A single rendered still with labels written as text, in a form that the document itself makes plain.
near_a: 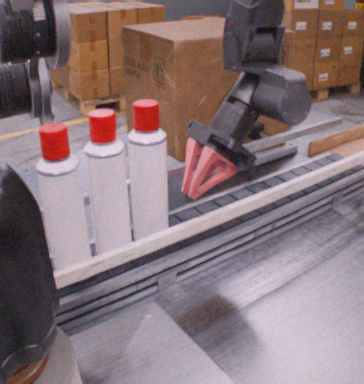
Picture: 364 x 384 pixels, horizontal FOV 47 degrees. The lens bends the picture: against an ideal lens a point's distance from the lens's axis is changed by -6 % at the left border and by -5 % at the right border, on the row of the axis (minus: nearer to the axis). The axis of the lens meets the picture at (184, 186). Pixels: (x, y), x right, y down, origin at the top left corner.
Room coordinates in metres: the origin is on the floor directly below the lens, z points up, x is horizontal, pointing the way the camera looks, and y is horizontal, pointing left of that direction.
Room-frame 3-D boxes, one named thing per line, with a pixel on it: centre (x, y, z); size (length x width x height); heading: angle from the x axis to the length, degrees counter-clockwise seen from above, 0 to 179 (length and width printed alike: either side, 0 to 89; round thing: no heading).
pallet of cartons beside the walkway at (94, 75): (4.24, 0.80, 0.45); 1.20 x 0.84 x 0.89; 31
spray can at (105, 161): (0.50, 0.10, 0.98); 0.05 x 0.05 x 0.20
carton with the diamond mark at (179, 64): (0.97, -0.05, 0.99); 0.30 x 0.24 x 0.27; 121
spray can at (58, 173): (0.45, 0.15, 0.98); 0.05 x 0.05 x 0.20
